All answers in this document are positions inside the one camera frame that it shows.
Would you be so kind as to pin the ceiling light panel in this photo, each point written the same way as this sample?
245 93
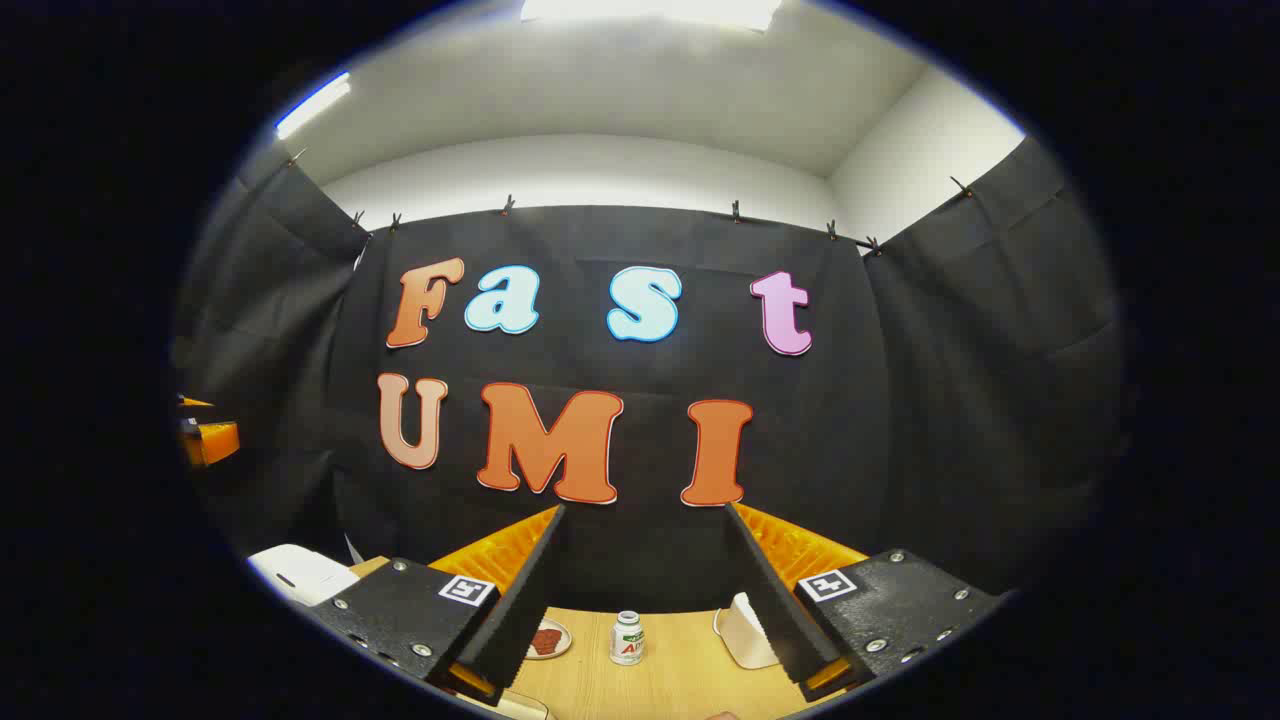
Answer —
650 10
312 105

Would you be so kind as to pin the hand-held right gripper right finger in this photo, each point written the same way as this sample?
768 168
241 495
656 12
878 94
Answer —
775 600

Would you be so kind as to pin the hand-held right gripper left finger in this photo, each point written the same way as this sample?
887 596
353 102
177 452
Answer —
520 600

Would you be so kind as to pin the white rice cooker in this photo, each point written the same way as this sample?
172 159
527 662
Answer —
300 572

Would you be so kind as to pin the brown meat patty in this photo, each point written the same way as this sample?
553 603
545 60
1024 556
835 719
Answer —
545 642

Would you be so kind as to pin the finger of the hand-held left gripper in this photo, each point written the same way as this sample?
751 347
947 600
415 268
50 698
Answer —
215 442
192 408

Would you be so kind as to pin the white round plate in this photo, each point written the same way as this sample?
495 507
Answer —
560 628

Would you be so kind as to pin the white toaster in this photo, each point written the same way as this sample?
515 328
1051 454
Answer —
745 632

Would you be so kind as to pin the white drink bottle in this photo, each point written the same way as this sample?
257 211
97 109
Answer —
627 640

